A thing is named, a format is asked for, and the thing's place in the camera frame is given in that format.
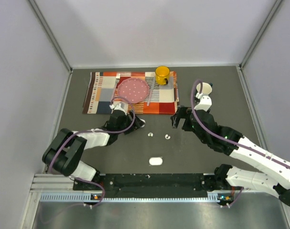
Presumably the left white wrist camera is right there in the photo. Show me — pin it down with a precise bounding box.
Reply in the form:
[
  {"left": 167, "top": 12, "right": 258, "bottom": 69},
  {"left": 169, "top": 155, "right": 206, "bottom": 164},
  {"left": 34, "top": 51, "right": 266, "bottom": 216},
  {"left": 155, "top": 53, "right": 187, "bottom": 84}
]
[{"left": 109, "top": 102, "right": 127, "bottom": 113}]

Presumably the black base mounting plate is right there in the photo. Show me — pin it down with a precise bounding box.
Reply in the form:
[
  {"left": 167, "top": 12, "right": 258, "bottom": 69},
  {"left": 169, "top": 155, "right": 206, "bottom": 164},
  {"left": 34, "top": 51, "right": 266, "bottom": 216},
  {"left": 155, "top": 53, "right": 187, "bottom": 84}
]
[{"left": 73, "top": 173, "right": 222, "bottom": 198}]

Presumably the dark green white mug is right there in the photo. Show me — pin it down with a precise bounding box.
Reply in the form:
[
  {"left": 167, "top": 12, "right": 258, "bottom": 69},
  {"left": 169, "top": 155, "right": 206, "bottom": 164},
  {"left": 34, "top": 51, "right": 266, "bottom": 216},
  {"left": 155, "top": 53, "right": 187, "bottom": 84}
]
[{"left": 196, "top": 83, "right": 213, "bottom": 95}]

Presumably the grey knife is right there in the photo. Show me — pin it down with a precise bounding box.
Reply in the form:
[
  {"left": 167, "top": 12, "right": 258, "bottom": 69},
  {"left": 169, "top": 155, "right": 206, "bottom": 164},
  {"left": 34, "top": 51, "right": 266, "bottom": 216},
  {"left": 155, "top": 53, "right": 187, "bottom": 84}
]
[{"left": 147, "top": 77, "right": 155, "bottom": 106}]

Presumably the yellow glass mug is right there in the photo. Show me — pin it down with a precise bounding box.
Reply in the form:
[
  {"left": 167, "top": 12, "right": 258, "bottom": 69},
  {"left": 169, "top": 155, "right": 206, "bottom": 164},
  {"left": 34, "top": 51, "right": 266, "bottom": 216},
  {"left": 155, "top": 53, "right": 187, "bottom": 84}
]
[{"left": 155, "top": 66, "right": 170, "bottom": 85}]

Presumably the pink dotted plate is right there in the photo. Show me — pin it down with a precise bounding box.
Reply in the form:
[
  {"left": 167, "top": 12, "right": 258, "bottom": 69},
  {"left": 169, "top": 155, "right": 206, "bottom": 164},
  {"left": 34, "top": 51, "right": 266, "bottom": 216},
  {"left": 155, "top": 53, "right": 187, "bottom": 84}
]
[{"left": 118, "top": 78, "right": 150, "bottom": 104}]

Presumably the white oval charging case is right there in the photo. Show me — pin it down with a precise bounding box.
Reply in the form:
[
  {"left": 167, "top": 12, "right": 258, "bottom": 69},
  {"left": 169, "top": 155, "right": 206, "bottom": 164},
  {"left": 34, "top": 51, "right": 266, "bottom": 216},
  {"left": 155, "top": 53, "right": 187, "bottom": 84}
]
[{"left": 149, "top": 157, "right": 163, "bottom": 166}]

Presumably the grey fork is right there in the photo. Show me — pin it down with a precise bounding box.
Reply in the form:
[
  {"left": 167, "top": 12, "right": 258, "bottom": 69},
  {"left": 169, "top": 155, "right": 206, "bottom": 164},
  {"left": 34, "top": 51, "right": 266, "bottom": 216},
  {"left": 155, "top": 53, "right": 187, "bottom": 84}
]
[{"left": 110, "top": 73, "right": 120, "bottom": 101}]

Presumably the colourful checked placemat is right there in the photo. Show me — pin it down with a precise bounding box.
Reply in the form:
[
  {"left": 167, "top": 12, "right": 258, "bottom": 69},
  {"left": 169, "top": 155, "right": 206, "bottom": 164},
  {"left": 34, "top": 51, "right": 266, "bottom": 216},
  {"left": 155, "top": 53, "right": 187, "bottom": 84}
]
[{"left": 83, "top": 71, "right": 179, "bottom": 115}]

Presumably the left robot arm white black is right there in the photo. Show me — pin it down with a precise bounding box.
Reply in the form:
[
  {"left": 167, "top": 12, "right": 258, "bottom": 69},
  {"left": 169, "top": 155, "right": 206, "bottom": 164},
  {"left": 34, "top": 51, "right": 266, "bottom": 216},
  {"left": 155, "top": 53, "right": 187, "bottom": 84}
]
[{"left": 42, "top": 110, "right": 145, "bottom": 189}]

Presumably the white slotted cable duct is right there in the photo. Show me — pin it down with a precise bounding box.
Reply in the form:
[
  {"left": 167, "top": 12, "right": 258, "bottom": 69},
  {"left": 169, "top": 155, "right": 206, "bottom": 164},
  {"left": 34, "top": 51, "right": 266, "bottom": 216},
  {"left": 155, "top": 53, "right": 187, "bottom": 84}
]
[{"left": 40, "top": 193, "right": 220, "bottom": 203}]

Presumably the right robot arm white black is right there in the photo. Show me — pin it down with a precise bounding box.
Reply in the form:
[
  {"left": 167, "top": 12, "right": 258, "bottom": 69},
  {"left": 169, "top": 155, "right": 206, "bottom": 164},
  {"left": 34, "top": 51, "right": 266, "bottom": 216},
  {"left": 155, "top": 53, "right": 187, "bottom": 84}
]
[{"left": 171, "top": 106, "right": 290, "bottom": 207}]

